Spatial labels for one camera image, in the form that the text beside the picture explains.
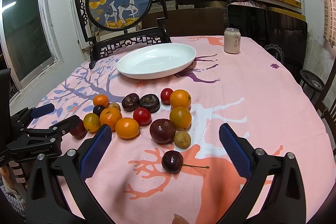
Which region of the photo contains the dark mangosteen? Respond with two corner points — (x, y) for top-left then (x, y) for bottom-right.
(121, 93), (139, 112)
(139, 94), (160, 113)

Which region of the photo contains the dark cherry with stem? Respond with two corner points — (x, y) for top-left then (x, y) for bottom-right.
(161, 150), (210, 174)

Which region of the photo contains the smooth orange front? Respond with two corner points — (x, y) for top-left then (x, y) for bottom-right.
(115, 118), (139, 139)

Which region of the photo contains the small mandarin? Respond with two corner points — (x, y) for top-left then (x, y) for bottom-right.
(93, 94), (109, 107)

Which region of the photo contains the pink beverage can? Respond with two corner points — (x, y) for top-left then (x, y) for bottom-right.
(224, 28), (241, 54)

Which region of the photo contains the black round stool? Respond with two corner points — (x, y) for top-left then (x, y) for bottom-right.
(299, 69), (325, 103)

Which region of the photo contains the red cherry tomato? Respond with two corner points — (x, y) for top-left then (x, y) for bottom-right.
(160, 88), (173, 105)
(133, 107), (151, 126)

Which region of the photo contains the round deer embroidery screen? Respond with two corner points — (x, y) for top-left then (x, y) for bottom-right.
(74, 0), (171, 69)

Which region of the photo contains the yellow plum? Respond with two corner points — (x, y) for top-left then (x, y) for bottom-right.
(83, 113), (100, 132)

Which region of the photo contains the window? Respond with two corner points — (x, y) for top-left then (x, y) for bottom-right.
(1, 0), (61, 98)

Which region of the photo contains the person's right hand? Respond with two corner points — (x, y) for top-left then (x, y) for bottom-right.
(172, 214), (189, 224)

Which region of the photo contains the small tan longan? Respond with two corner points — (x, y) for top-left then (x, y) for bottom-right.
(108, 102), (121, 111)
(174, 131), (191, 149)

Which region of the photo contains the person's left hand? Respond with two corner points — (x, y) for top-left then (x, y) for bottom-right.
(1, 161), (27, 200)

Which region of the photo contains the pink printed tablecloth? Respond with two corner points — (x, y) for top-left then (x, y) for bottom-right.
(31, 36), (335, 223)

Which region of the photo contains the small dark cherry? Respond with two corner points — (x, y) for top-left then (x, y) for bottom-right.
(93, 105), (105, 117)

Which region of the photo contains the black chair right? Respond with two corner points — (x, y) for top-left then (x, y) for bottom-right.
(227, 4), (307, 83)

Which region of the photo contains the dark red plum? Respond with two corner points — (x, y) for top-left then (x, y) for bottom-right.
(150, 118), (176, 144)
(70, 120), (87, 139)

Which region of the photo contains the white oval plate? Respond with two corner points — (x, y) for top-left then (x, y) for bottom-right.
(117, 43), (197, 80)

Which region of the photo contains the bumpy mandarin orange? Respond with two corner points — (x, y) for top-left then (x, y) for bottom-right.
(100, 107), (122, 131)

